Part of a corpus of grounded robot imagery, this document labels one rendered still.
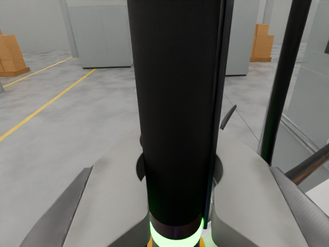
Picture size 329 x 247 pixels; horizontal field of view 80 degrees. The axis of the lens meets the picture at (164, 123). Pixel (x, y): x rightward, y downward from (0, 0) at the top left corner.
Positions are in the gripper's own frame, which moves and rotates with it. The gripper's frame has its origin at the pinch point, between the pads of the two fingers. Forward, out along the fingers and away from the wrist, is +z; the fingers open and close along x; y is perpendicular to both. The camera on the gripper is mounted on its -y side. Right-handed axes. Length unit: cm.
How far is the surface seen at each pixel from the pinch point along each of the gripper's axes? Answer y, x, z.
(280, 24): 67, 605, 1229
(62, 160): 155, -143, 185
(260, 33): 65, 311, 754
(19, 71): 148, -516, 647
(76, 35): 48, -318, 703
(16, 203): 155, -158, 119
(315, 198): 31.1, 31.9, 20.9
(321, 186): 29.2, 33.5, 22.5
